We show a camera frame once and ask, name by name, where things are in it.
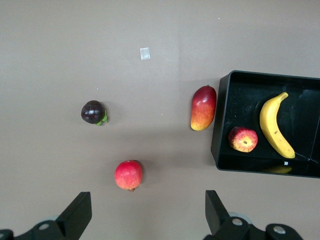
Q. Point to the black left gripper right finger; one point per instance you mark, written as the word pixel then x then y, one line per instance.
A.
pixel 222 222

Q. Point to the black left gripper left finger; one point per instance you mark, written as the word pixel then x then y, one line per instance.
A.
pixel 72 220

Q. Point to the red yellow apple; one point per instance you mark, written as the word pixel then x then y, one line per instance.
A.
pixel 243 139

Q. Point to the yellow banana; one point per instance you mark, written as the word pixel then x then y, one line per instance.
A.
pixel 270 125

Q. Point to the black plastic box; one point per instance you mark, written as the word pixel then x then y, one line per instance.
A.
pixel 307 112

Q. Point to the red pomegranate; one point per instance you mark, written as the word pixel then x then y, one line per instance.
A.
pixel 128 175

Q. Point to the dark purple eggplant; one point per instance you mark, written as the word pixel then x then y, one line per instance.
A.
pixel 92 112

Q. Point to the red yellow mango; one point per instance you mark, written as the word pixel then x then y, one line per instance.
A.
pixel 203 110

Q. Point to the clear tape piece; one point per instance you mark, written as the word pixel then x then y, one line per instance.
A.
pixel 145 53

